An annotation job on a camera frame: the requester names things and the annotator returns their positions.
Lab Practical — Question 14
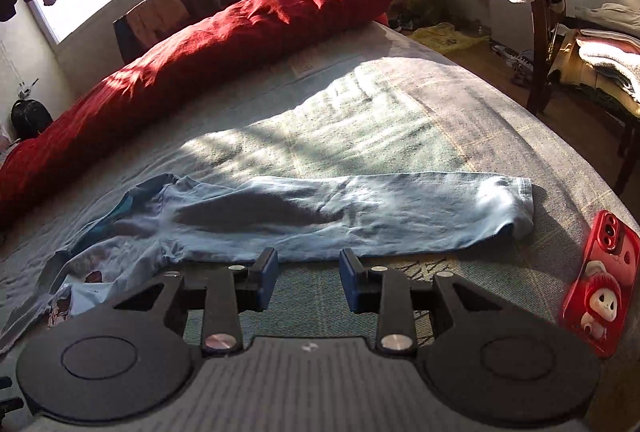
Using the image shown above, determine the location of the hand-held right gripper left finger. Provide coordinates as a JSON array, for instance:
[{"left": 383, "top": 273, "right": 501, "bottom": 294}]
[{"left": 112, "top": 248, "right": 280, "bottom": 355}]

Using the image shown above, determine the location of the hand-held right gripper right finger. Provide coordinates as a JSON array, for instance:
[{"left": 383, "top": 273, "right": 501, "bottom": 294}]
[{"left": 339, "top": 248, "right": 506, "bottom": 355}]

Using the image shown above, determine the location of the light blue long-sleeved shirt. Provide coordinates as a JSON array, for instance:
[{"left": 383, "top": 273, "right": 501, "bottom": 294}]
[{"left": 0, "top": 173, "right": 535, "bottom": 355}]

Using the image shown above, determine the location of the stack of folded clothes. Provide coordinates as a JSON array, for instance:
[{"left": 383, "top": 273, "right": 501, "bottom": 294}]
[{"left": 547, "top": 2, "right": 640, "bottom": 105}]

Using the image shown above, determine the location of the bed with grey sheet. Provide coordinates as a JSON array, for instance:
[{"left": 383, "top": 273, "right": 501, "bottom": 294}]
[{"left": 0, "top": 19, "right": 640, "bottom": 432}]

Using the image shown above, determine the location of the red duvet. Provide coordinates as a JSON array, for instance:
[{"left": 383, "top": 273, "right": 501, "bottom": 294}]
[{"left": 0, "top": 0, "right": 398, "bottom": 230}]

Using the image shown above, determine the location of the phone in red case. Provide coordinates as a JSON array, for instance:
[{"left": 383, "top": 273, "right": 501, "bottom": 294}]
[{"left": 559, "top": 210, "right": 640, "bottom": 359}]

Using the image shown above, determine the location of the black backpack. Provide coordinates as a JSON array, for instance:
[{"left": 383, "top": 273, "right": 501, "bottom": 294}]
[{"left": 10, "top": 98, "right": 54, "bottom": 143}]

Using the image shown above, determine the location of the cloth-draped cardboard box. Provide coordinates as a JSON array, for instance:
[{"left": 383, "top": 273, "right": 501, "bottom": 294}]
[{"left": 114, "top": 0, "right": 223, "bottom": 65}]

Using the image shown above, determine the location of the wooden chair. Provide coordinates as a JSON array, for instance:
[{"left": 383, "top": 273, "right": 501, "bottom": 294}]
[{"left": 525, "top": 0, "right": 640, "bottom": 198}]

